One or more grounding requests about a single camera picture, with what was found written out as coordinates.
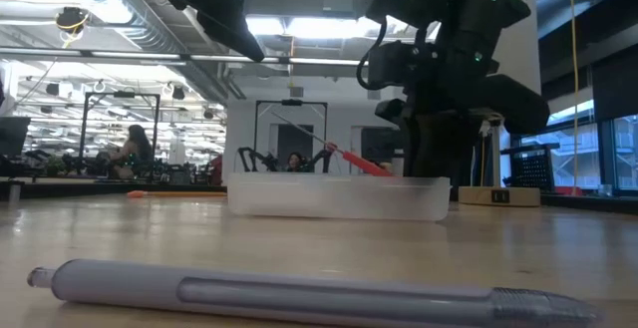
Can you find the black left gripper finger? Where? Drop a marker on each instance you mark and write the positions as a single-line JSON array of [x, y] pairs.
[[231, 26]]

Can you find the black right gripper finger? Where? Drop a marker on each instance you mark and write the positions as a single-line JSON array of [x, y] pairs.
[[422, 148], [459, 148]]

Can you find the translucent plastic pencil box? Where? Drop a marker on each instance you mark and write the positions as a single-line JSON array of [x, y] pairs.
[[324, 198]]

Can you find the orange pencil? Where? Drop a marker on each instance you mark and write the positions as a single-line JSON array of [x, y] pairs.
[[174, 194]]

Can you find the grey retractable pen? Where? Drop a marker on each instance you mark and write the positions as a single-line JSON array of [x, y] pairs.
[[299, 293]]

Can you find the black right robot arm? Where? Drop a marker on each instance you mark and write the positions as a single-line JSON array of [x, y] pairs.
[[478, 19]]

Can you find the background black robot arm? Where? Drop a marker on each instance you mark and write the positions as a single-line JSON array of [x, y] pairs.
[[321, 158], [251, 158]]

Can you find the black equipment cabinet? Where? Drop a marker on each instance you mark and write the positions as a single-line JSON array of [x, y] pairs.
[[379, 143]]

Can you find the black pegboard cart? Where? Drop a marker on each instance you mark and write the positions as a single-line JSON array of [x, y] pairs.
[[533, 171]]

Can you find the person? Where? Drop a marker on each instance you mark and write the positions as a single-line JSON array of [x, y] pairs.
[[295, 162], [134, 148]]

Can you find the red chair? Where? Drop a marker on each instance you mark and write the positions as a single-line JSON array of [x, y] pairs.
[[217, 168]]

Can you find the dark computer monitor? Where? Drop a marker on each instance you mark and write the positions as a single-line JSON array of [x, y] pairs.
[[12, 136]]

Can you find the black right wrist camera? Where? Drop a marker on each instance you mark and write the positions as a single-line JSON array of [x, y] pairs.
[[394, 66]]

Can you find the black background rig frame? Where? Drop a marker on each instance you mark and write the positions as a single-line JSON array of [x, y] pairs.
[[291, 102], [122, 94]]

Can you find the black aluminium table frame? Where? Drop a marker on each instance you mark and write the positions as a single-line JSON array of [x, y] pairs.
[[75, 188]]

